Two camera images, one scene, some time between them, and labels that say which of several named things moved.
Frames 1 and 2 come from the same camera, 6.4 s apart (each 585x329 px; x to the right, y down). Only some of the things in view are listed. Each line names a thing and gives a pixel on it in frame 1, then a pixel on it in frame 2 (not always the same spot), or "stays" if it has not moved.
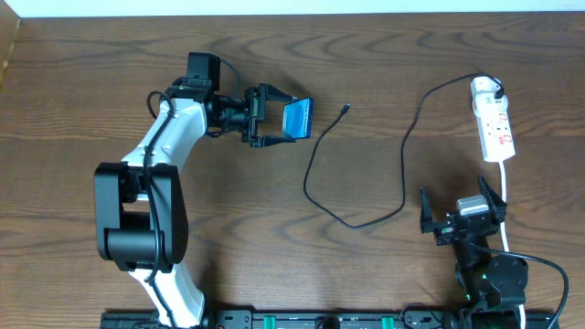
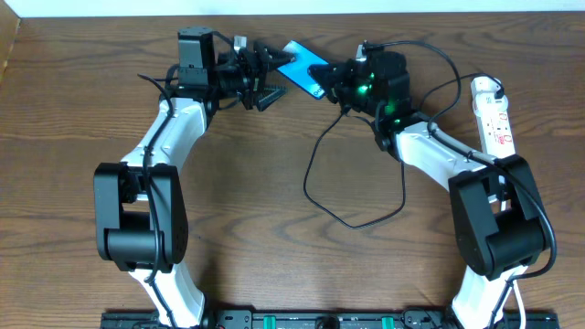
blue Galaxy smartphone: [297, 118] to [298, 70]
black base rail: [331, 319] stays
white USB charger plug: [483, 99] stays
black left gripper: [255, 115] to [249, 78]
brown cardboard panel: [9, 26] stays
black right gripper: [457, 225] to [344, 84]
